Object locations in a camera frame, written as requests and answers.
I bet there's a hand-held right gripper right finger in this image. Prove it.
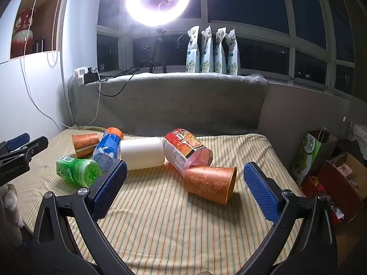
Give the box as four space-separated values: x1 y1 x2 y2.
238 162 341 275

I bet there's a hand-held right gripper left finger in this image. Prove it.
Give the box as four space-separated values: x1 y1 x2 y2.
21 160 135 275

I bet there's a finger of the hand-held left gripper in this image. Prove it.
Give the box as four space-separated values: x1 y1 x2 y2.
0 136 49 167
0 133 31 156

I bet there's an orange patterned cup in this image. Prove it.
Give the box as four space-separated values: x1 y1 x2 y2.
72 133 100 159
183 165 237 206

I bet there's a person's left forearm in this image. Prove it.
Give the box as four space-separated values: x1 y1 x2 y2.
0 183 24 247

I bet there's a white plastic cup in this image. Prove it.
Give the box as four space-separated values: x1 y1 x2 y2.
120 137 165 171

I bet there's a green plastic bottle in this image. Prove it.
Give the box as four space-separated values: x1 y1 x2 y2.
56 156 103 187

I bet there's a blue bottle with orange cap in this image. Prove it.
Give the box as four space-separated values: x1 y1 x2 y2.
92 127 124 173

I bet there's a red box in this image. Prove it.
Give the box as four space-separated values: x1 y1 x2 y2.
300 176 330 199

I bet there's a green paper bag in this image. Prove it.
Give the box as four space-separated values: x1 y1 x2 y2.
292 130 339 186

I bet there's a striped bed sheet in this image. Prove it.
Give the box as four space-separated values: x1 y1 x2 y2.
13 126 306 275

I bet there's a brown cardboard box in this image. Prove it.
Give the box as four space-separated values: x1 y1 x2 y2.
318 152 367 223

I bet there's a white power strip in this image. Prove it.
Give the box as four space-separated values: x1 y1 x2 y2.
73 67 99 86

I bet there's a red and white vase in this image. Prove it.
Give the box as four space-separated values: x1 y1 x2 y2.
11 8 37 58

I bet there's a grey blanket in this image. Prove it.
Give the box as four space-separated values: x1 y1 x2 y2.
67 72 268 137

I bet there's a white lace cloth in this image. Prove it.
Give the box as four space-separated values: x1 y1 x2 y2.
350 123 367 150

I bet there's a wooden shelf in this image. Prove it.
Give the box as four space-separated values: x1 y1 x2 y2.
10 0 69 61

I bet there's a white and green refill pouch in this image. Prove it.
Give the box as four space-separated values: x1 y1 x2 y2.
186 26 200 74
214 27 227 74
225 28 241 76
200 25 214 74

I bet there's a black tripod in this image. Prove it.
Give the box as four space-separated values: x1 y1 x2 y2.
148 27 168 74

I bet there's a white cable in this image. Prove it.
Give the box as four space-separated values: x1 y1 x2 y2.
19 0 75 128

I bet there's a black cable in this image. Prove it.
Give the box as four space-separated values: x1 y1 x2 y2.
97 60 157 97

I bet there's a white bead cord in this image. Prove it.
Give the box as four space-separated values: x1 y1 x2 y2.
46 0 63 68

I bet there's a window frame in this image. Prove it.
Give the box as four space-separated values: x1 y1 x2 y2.
96 0 356 96

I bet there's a ring light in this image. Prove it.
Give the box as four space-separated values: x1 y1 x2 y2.
124 0 199 27

